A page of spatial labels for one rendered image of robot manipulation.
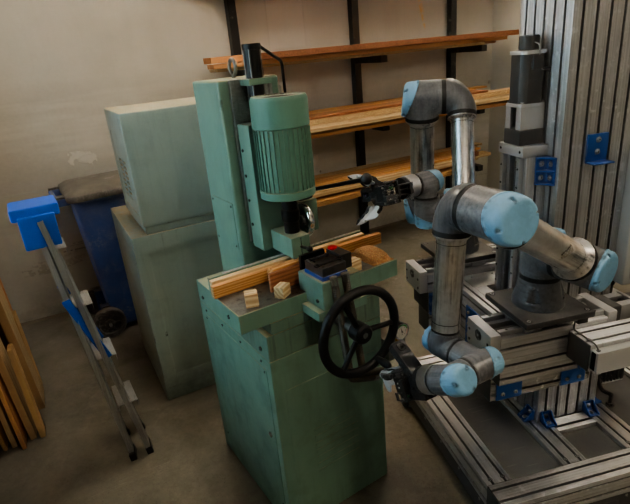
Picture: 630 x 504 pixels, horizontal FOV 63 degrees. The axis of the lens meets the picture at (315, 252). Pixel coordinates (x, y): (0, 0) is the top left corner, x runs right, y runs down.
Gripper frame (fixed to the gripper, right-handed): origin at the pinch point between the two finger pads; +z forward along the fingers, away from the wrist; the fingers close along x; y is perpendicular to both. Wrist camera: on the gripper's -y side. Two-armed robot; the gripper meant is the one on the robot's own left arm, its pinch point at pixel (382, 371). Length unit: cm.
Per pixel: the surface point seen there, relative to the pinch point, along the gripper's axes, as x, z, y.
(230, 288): -30, 23, -37
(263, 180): -15, 9, -65
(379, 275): 17.7, 13.4, -27.1
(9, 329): -101, 152, -55
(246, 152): -14, 16, -77
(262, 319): -26.8, 11.7, -24.9
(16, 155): -79, 219, -167
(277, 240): -10, 24, -48
